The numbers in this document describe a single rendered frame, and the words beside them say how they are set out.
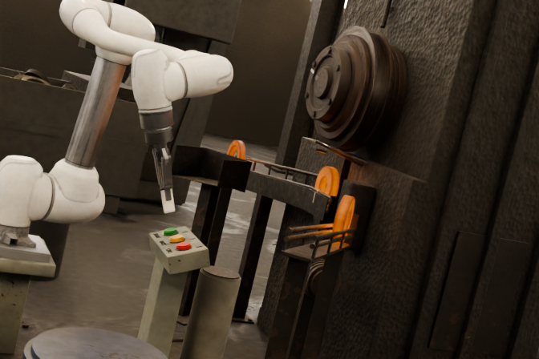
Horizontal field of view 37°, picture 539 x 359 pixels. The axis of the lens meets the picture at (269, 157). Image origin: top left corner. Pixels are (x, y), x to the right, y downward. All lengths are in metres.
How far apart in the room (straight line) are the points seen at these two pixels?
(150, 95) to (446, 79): 1.06
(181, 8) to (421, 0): 2.75
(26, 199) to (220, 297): 0.77
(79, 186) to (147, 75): 0.73
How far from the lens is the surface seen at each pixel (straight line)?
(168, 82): 2.13
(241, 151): 3.98
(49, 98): 5.09
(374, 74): 2.82
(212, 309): 2.26
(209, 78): 2.18
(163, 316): 2.19
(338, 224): 2.47
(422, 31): 2.92
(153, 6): 5.40
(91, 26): 2.48
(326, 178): 3.07
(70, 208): 2.75
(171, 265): 2.07
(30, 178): 2.67
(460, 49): 2.70
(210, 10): 5.55
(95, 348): 1.81
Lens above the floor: 1.08
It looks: 5 degrees down
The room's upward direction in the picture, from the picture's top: 13 degrees clockwise
